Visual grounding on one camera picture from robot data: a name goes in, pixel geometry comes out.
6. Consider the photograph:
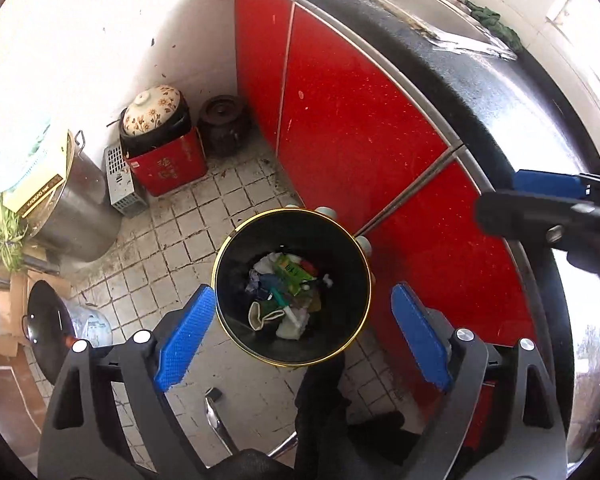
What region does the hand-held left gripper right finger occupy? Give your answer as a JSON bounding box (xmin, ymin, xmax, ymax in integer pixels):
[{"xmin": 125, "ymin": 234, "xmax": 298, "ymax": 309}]
[{"xmin": 391, "ymin": 282, "xmax": 568, "ymax": 480}]

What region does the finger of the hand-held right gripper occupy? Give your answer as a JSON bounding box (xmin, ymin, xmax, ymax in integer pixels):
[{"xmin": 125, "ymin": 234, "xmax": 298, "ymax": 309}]
[
  {"xmin": 475, "ymin": 188, "xmax": 600, "ymax": 252},
  {"xmin": 512, "ymin": 170, "xmax": 600, "ymax": 202}
]

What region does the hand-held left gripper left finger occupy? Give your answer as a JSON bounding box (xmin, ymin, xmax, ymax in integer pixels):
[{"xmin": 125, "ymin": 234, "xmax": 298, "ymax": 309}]
[{"xmin": 37, "ymin": 284, "xmax": 217, "ymax": 480}]

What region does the black bin with gold rim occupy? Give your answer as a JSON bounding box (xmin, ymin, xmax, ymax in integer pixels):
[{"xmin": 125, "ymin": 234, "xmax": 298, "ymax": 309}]
[{"xmin": 212, "ymin": 207, "xmax": 372, "ymax": 366}]

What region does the purple wrapper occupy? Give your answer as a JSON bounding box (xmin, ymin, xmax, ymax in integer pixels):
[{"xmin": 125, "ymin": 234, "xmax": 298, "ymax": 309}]
[{"xmin": 245, "ymin": 270, "xmax": 273, "ymax": 296}]

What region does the black stone countertop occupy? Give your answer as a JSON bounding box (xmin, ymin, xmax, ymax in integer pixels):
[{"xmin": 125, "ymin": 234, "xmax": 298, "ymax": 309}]
[{"xmin": 220, "ymin": 0, "xmax": 600, "ymax": 411}]

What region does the beige cup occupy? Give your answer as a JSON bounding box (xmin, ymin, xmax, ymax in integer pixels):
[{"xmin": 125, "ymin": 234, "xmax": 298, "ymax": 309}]
[{"xmin": 249, "ymin": 301, "xmax": 286, "ymax": 332}]

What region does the chrome chair leg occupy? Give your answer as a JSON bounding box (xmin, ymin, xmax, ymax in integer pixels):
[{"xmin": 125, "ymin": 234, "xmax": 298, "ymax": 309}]
[{"xmin": 204, "ymin": 387, "xmax": 298, "ymax": 458}]

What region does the green carton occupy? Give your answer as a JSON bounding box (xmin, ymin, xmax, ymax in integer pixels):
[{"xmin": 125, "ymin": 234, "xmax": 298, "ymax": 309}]
[{"xmin": 272, "ymin": 255, "xmax": 318, "ymax": 297}]

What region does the black wok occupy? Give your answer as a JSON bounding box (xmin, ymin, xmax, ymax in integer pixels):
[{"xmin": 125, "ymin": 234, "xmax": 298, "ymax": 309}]
[{"xmin": 26, "ymin": 280, "xmax": 76, "ymax": 383}]

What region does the large steel stockpot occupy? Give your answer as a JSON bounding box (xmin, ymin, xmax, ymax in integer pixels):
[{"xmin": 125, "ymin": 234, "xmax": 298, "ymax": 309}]
[{"xmin": 32, "ymin": 130, "xmax": 123, "ymax": 262}]

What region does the grey metal cage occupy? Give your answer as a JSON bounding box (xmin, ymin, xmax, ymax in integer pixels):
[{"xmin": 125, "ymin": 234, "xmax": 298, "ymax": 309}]
[{"xmin": 103, "ymin": 144, "xmax": 148, "ymax": 218}]

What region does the green cloth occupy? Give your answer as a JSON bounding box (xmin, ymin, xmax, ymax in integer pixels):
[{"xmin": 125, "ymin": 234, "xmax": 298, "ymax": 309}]
[{"xmin": 462, "ymin": 0, "xmax": 523, "ymax": 53}]

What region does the red box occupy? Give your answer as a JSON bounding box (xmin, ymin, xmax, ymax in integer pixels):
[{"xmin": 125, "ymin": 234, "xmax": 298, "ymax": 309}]
[{"xmin": 125, "ymin": 127, "xmax": 208, "ymax": 197}]

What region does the red kitchen cabinet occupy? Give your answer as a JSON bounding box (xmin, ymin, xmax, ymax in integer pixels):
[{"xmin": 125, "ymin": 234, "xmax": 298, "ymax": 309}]
[{"xmin": 234, "ymin": 0, "xmax": 543, "ymax": 456}]

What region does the yellow cardboard box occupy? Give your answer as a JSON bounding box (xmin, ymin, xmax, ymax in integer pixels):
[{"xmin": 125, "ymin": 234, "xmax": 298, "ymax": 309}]
[{"xmin": 2, "ymin": 130, "xmax": 76, "ymax": 218}]

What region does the green plant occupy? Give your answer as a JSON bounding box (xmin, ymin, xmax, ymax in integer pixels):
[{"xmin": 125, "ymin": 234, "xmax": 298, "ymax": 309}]
[{"xmin": 0, "ymin": 195, "xmax": 28, "ymax": 273}]

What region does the dark clay jar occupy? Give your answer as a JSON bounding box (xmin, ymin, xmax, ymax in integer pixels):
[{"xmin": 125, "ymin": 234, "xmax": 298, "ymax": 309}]
[{"xmin": 197, "ymin": 95, "xmax": 253, "ymax": 157}]

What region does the floral ceramic pot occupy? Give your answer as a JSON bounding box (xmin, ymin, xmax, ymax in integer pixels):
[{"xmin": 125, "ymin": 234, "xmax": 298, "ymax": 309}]
[{"xmin": 119, "ymin": 85, "xmax": 191, "ymax": 158}]

